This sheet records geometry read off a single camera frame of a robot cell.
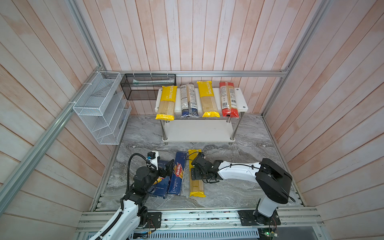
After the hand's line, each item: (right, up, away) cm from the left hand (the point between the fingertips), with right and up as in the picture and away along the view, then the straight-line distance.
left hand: (167, 161), depth 81 cm
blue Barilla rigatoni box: (-3, -13, -2) cm, 14 cm away
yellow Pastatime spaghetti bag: (+17, -14, +1) cm, 22 cm away
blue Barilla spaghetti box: (+5, -9, +5) cm, 11 cm away
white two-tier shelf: (+33, +16, +19) cm, 42 cm away
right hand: (+17, -10, +8) cm, 22 cm away
